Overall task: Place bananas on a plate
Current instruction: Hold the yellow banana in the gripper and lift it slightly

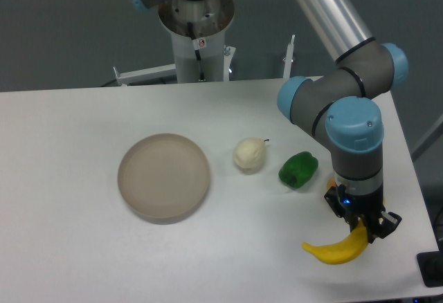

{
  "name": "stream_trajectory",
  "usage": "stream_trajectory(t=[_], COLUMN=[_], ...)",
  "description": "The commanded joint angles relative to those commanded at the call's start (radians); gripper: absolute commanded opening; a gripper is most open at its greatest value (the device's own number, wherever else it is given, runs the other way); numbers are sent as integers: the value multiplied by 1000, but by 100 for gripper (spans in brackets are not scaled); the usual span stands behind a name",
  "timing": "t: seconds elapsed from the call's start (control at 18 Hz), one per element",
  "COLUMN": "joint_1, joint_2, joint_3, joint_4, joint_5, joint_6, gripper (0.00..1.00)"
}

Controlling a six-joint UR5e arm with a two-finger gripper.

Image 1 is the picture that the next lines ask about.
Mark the white toy pear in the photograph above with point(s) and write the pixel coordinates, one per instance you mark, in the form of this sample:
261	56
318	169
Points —
249	154

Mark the yellow toy banana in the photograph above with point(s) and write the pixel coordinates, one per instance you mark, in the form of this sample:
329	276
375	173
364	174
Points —
341	252

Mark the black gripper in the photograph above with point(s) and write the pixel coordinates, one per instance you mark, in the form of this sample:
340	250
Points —
368	207

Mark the grey metal table leg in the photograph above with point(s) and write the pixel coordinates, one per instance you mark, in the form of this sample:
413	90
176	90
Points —
428	138

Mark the green toy bell pepper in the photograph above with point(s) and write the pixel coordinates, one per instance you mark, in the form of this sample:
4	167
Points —
298	169

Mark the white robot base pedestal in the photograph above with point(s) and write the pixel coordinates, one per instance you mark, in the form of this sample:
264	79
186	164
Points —
197	30

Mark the black device at edge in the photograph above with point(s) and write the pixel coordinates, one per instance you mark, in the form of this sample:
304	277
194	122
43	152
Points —
430	266

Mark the beige round plate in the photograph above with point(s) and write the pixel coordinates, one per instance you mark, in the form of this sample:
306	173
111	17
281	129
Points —
164	178

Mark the orange toy pumpkin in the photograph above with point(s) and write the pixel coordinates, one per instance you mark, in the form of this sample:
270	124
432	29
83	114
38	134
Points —
331	184

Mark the white metal frame bracket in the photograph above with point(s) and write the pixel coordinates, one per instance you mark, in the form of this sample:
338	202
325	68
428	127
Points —
145	76

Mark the white upright bracket post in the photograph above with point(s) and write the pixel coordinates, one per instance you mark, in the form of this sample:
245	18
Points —
288	58

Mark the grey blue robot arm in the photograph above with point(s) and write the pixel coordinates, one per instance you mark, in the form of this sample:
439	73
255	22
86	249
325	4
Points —
338	110

